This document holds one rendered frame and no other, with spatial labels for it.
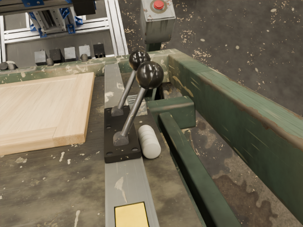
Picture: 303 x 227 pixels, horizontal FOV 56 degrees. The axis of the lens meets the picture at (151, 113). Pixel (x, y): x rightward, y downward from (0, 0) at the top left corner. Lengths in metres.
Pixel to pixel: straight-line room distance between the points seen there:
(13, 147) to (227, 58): 1.86
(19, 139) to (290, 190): 0.46
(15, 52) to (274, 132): 1.79
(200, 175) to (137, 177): 0.18
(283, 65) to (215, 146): 0.84
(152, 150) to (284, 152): 0.19
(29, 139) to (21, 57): 1.46
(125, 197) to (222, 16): 2.19
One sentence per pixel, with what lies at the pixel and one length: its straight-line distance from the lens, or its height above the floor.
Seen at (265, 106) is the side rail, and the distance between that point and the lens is 0.52.
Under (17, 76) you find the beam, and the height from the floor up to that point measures 0.90.
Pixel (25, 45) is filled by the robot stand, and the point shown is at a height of 0.21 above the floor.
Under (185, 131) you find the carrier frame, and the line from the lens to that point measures 1.12.
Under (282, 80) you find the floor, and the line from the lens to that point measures 2.32.
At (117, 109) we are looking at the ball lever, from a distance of 0.51.
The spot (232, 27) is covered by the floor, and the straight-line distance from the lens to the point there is 2.39.
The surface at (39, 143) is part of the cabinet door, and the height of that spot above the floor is 1.34.
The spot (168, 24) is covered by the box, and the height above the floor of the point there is 0.89.
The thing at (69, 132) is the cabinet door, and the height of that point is 1.33.
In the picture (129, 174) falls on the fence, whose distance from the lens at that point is 0.35.
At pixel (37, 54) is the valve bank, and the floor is 0.76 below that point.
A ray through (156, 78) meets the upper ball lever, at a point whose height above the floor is 1.53.
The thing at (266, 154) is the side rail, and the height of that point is 1.44.
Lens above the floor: 1.86
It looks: 72 degrees down
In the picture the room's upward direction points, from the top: 12 degrees clockwise
